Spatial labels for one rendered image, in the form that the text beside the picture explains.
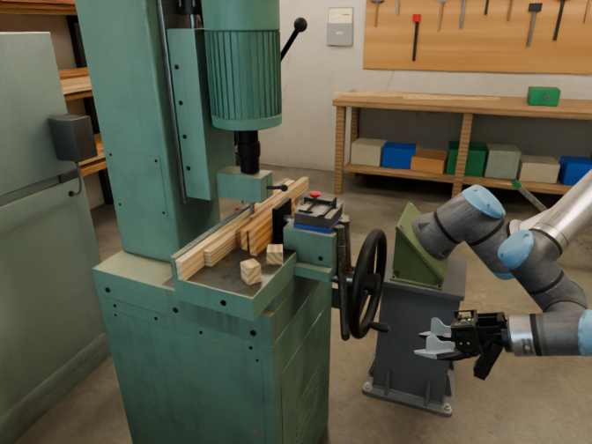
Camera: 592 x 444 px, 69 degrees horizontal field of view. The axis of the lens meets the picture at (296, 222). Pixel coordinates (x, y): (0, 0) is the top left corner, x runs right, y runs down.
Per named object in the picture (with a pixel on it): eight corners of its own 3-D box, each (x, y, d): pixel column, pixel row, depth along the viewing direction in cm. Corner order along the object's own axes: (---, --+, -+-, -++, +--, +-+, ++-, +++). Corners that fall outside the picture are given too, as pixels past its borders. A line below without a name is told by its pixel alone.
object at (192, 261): (184, 281, 98) (182, 262, 96) (177, 279, 99) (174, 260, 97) (294, 194, 148) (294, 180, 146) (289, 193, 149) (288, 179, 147)
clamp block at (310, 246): (331, 270, 108) (332, 237, 104) (282, 259, 113) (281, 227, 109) (350, 244, 120) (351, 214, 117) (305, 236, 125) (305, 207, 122)
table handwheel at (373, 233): (370, 247, 96) (396, 219, 121) (288, 232, 103) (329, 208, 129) (357, 362, 103) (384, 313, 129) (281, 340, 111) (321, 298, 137)
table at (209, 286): (293, 334, 90) (292, 310, 88) (174, 300, 102) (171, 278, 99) (371, 223, 140) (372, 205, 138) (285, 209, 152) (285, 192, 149)
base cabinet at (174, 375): (279, 530, 134) (272, 350, 105) (134, 462, 156) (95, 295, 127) (329, 420, 172) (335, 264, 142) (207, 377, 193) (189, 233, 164)
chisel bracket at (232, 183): (262, 209, 114) (260, 178, 111) (217, 201, 119) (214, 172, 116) (274, 199, 120) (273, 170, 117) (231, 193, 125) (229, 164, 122)
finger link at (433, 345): (409, 335, 103) (448, 327, 101) (415, 355, 105) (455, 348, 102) (410, 342, 100) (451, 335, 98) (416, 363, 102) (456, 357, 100)
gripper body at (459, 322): (450, 310, 104) (505, 307, 98) (458, 340, 106) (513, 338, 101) (447, 329, 98) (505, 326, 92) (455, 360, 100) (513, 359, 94)
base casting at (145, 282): (270, 348, 105) (270, 317, 102) (96, 295, 127) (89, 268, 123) (333, 263, 143) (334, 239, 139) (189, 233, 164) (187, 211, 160)
